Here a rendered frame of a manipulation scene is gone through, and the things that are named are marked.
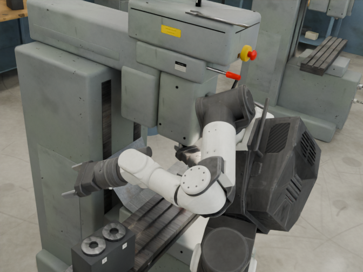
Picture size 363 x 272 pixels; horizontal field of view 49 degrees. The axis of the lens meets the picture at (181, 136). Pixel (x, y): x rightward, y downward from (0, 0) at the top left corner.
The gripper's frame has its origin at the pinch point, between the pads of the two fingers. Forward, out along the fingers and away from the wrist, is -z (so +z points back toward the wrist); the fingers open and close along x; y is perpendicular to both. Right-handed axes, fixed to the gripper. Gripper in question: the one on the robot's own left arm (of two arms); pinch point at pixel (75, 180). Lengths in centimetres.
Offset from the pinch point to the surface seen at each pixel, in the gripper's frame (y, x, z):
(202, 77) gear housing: -13, 49, 33
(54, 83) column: -3, 63, -40
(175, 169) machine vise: -74, 57, -12
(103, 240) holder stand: -33.0, -3.6, -12.1
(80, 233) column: -79, 28, -71
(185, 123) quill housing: -31, 45, 17
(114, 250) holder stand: -36.7, -6.4, -8.6
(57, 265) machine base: -101, 21, -106
